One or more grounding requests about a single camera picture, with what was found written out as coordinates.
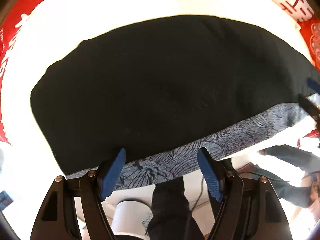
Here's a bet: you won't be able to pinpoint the red sofa cover with characters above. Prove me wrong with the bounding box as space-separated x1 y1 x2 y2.
1 0 319 144

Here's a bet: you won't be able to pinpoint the seated person in pink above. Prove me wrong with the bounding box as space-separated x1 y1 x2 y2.
238 145 319 209

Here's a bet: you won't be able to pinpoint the red embroidered pillow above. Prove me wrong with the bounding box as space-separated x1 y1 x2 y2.
300 17 320 70

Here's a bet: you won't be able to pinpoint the black pants with blue trim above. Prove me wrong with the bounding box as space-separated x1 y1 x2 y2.
30 15 319 190

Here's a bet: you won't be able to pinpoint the cream seat cushion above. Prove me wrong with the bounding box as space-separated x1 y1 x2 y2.
1 0 311 239

